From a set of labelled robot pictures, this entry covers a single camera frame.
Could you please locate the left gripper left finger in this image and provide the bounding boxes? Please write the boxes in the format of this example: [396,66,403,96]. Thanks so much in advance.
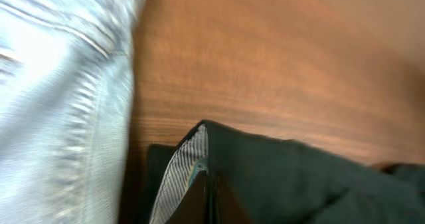
[166,171,209,224]

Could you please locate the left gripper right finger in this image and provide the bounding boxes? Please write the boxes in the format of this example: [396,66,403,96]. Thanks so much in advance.
[214,175,252,224]

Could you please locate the black shorts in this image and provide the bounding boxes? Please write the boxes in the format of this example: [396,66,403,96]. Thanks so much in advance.
[138,120,424,223]

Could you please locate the folded light blue jeans shorts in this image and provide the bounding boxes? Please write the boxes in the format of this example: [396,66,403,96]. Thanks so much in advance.
[1,0,145,224]

